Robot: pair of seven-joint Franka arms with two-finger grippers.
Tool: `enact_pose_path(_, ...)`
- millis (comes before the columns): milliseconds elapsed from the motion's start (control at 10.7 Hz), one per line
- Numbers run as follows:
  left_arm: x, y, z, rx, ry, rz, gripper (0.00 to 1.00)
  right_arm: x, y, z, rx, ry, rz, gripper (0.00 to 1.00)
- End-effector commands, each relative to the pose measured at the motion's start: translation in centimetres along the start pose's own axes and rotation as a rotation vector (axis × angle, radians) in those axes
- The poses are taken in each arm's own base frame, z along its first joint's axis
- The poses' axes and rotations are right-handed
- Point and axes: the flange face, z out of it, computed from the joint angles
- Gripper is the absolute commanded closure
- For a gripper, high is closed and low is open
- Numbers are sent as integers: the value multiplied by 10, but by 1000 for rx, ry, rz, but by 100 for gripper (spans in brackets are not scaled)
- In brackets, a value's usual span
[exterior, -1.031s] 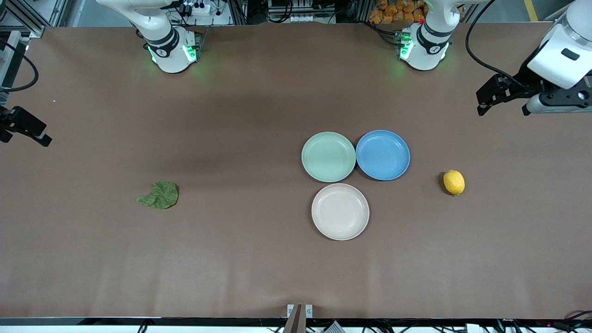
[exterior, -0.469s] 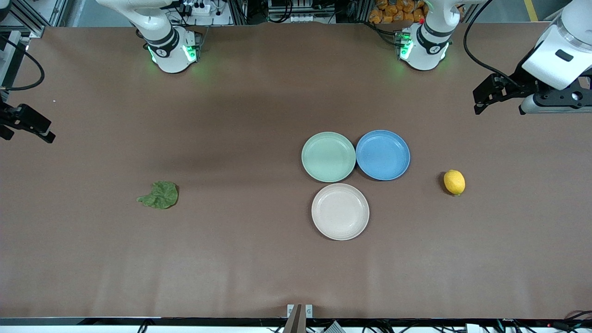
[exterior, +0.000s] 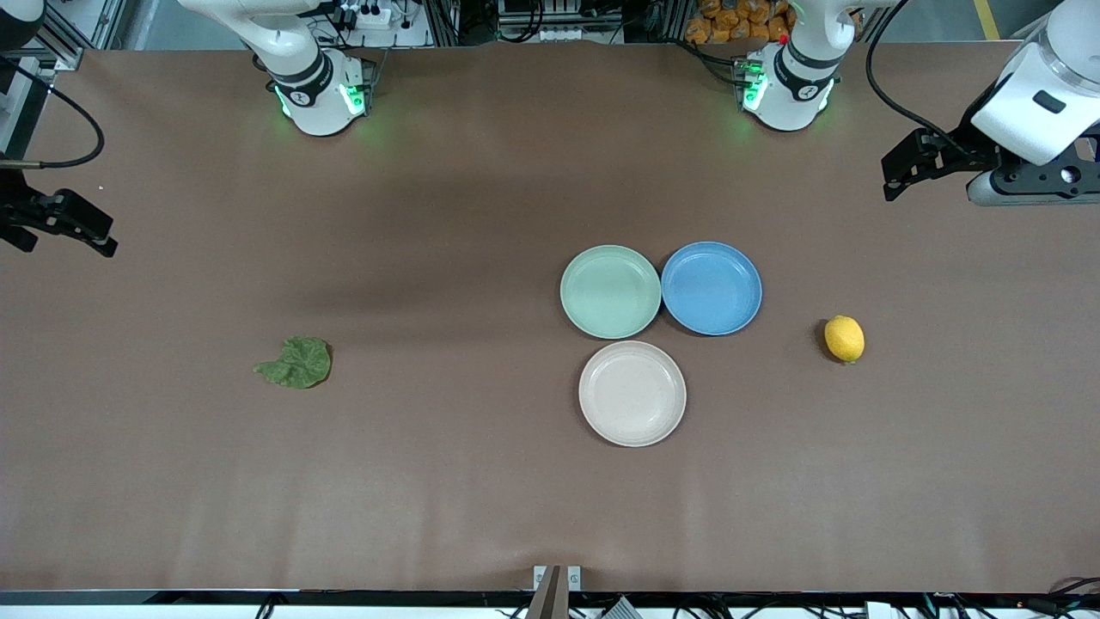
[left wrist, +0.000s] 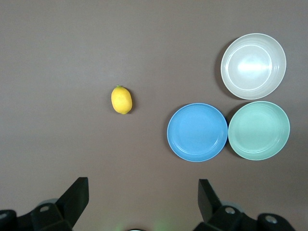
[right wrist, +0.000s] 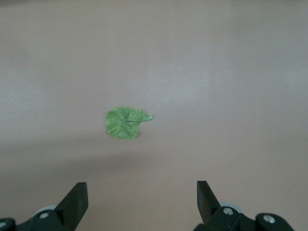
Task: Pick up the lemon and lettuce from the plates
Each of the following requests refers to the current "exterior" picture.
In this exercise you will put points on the blue plate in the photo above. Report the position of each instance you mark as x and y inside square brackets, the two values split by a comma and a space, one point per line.
[711, 288]

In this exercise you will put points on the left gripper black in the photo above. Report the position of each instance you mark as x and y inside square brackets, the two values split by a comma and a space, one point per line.
[969, 155]

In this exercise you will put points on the yellow lemon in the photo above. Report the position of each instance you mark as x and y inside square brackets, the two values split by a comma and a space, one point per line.
[845, 339]

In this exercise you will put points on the small metal bracket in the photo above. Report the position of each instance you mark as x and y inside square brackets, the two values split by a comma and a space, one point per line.
[574, 578]

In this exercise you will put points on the white table edge rail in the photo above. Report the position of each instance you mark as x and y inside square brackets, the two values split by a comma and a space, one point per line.
[129, 612]

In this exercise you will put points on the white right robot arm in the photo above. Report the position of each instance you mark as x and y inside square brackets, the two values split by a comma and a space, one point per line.
[314, 94]

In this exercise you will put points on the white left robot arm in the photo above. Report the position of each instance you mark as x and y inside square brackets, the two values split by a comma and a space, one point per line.
[799, 77]

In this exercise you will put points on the white adapter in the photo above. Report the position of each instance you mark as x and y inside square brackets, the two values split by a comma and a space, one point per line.
[620, 610]

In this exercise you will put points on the orange snack bag pile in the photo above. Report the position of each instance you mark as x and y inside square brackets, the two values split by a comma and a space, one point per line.
[730, 21]

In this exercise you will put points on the small white box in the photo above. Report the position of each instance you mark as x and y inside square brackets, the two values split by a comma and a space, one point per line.
[881, 611]

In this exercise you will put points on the grey pole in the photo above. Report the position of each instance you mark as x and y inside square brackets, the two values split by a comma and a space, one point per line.
[546, 602]

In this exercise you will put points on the mint green plate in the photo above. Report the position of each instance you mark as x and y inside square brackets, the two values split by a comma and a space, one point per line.
[610, 292]

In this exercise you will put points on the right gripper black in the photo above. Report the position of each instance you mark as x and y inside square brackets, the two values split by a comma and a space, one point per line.
[15, 211]

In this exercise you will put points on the green lettuce leaf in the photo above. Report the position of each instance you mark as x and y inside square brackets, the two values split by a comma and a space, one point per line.
[301, 363]

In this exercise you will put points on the cream white plate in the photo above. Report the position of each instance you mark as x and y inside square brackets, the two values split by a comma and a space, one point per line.
[632, 394]

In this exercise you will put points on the white power strip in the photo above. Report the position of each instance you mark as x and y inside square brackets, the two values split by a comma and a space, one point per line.
[374, 15]

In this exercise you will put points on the aluminium frame post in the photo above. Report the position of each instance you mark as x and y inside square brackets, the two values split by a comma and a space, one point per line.
[86, 26]

